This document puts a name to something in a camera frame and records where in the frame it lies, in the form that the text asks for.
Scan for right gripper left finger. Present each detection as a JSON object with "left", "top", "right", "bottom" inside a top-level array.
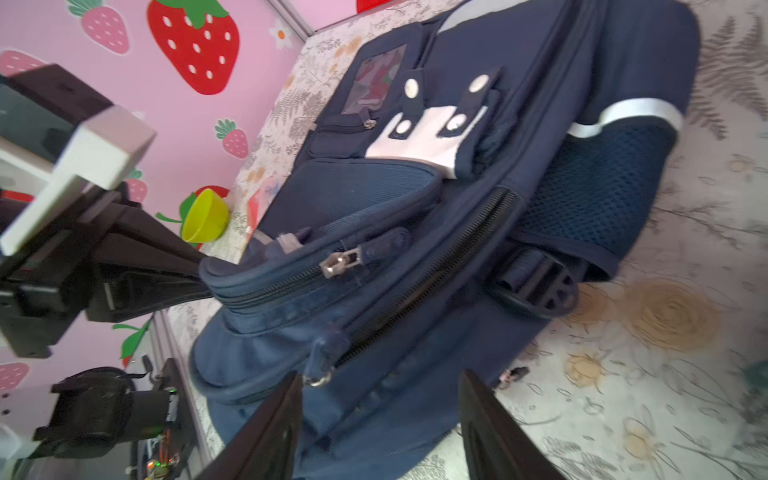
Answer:
[{"left": 198, "top": 372, "right": 303, "bottom": 480}]

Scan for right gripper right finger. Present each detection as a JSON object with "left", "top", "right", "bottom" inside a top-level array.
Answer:
[{"left": 458, "top": 370, "right": 563, "bottom": 480}]

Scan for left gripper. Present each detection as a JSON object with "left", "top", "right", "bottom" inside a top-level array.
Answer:
[{"left": 1, "top": 187, "right": 210, "bottom": 359}]

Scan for navy blue student backpack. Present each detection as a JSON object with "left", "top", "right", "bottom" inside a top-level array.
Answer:
[{"left": 189, "top": 1, "right": 700, "bottom": 479}]

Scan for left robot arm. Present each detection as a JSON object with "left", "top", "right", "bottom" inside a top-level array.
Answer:
[{"left": 1, "top": 186, "right": 209, "bottom": 479}]

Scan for red card pack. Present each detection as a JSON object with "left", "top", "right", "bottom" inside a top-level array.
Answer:
[{"left": 246, "top": 175, "right": 282, "bottom": 235}]

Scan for small black wrapped candy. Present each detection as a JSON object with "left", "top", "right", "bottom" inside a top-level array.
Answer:
[{"left": 495, "top": 366, "right": 530, "bottom": 390}]

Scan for green bowl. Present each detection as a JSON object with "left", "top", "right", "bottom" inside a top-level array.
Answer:
[{"left": 179, "top": 186, "right": 230, "bottom": 244}]

